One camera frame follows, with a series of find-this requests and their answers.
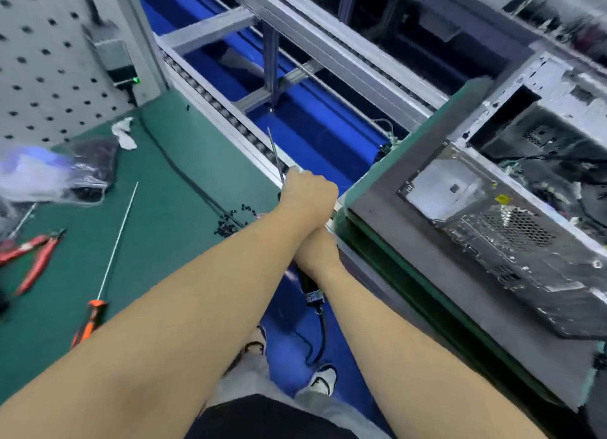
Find white pegboard panel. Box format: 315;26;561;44
0;0;136;149

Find clear bag of black screws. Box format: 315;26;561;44
57;135;120;204

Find red handle pliers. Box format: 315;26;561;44
14;228;68;297

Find orange black handle screwdriver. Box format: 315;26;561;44
71;180;140;348

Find person's right hand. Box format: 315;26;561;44
292;227;345;284

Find red handle cutters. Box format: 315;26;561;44
0;204;51;265

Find person's shoe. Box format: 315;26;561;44
245;325;269;356
308;363;340;397

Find person's left forearm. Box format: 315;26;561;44
0;211;319;439

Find person's left hand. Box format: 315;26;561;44
278;167;341;236

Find person's black shirt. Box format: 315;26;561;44
185;394;362;439

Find clear bag with blue parts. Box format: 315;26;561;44
0;144;77;206

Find person's left shoe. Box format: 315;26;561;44
245;325;269;356

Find white crumpled cloth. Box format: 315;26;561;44
111;117;138;151

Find person's right forearm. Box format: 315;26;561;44
317;268;549;439

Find grey roller conveyor rail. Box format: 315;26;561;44
156;45;343;231

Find grey metal computer case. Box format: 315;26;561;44
398;50;607;340

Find person's right shoe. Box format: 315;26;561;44
308;363;340;397

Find person's grey trousers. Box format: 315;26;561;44
204;347;390;439

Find pile of small black screws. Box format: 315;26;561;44
213;204;259;238

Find grey flat metal rail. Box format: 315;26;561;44
213;0;447;132

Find grey power adapter box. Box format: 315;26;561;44
83;21;142;89

